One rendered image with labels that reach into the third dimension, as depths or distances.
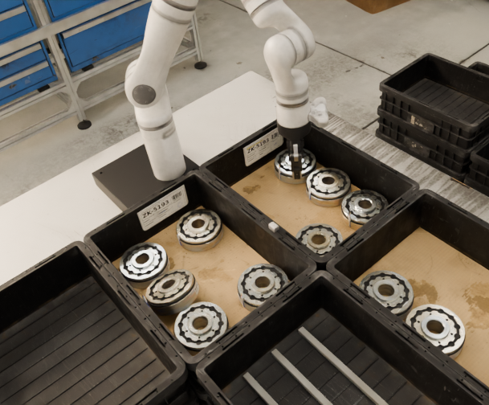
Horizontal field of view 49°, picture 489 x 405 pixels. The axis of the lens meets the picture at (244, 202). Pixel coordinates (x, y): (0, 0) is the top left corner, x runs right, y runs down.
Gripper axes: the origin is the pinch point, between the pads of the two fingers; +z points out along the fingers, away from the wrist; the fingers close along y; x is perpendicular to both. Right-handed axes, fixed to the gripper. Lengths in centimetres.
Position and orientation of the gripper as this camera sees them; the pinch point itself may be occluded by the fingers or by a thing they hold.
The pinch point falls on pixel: (296, 165)
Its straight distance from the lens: 128.5
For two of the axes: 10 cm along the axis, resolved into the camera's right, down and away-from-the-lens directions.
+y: -0.3, 7.1, -7.1
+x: 9.9, -0.6, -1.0
